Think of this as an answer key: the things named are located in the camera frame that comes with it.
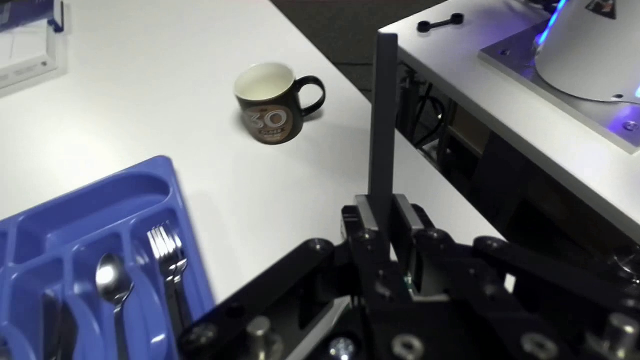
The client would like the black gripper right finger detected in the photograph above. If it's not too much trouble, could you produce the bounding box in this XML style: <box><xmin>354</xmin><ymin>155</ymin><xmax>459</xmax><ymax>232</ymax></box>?
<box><xmin>393</xmin><ymin>191</ymin><xmax>640</xmax><ymax>360</ymax></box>

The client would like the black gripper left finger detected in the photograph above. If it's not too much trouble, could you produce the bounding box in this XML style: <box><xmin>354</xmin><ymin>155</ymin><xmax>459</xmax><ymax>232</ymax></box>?
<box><xmin>178</xmin><ymin>193</ymin><xmax>463</xmax><ymax>360</ymax></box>

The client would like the blue plastic cutlery tray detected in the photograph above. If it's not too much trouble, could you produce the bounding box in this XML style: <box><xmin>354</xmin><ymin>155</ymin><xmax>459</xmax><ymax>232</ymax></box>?
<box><xmin>0</xmin><ymin>153</ymin><xmax>217</xmax><ymax>360</ymax></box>

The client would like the black printed mug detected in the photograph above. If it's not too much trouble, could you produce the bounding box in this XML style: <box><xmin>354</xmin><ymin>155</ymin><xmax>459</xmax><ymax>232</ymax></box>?
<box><xmin>232</xmin><ymin>59</ymin><xmax>328</xmax><ymax>145</ymax></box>

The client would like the black dumbbell shaped tool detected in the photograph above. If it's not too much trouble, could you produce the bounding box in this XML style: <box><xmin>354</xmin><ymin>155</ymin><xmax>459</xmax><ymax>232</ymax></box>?
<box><xmin>417</xmin><ymin>10</ymin><xmax>467</xmax><ymax>33</ymax></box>

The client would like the white book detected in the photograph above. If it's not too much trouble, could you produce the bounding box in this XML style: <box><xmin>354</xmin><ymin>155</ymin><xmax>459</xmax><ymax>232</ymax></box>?
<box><xmin>0</xmin><ymin>18</ymin><xmax>69</xmax><ymax>96</ymax></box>

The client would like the blue hardcover book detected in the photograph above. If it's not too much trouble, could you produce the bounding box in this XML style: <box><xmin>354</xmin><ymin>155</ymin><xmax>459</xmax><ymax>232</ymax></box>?
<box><xmin>0</xmin><ymin>0</ymin><xmax>66</xmax><ymax>33</ymax></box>

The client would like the black cable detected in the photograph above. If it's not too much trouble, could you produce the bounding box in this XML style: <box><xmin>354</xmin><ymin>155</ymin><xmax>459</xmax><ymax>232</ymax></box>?
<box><xmin>399</xmin><ymin>61</ymin><xmax>456</xmax><ymax>147</ymax></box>

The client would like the black handled silver fork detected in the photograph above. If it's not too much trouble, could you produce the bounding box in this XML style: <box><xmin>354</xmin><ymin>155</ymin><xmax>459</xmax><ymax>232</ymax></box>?
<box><xmin>146</xmin><ymin>223</ymin><xmax>185</xmax><ymax>335</ymax></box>
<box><xmin>163</xmin><ymin>227</ymin><xmax>194</xmax><ymax>329</ymax></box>

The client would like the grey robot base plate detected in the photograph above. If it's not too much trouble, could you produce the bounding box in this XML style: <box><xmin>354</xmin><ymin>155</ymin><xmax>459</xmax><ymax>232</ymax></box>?
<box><xmin>479</xmin><ymin>0</ymin><xmax>640</xmax><ymax>155</ymax></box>

